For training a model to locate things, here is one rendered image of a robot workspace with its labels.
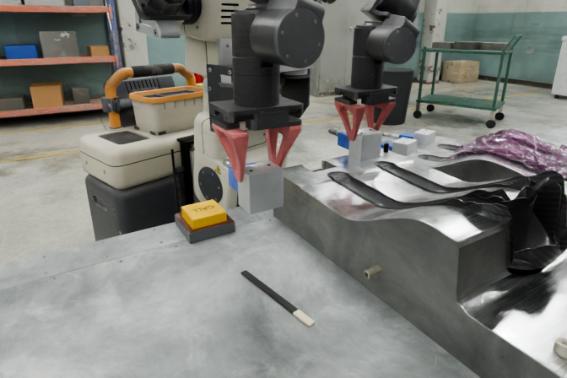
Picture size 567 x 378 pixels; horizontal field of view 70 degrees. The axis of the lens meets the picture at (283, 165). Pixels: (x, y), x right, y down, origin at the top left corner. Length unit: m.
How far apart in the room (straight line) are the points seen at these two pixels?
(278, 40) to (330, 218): 0.29
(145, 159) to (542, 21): 8.18
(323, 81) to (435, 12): 2.77
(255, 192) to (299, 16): 0.22
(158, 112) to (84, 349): 0.86
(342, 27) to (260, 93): 6.21
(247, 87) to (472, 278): 0.32
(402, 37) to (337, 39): 5.94
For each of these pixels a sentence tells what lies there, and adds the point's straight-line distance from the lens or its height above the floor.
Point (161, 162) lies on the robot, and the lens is 1.25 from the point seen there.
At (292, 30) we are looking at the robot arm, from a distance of 0.41.
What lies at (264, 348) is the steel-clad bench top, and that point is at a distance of 0.49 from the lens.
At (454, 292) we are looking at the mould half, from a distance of 0.47.
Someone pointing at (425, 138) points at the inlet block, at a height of 0.87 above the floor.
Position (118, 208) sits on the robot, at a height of 0.64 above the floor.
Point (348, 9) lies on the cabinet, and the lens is 6.73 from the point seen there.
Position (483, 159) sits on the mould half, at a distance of 0.83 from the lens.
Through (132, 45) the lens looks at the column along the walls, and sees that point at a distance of 5.69.
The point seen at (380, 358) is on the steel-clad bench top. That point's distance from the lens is 0.49.
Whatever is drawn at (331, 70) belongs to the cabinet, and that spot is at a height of 0.41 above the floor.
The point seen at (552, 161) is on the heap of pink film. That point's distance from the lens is 0.88.
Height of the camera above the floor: 1.14
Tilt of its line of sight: 20 degrees down
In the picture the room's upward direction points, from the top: straight up
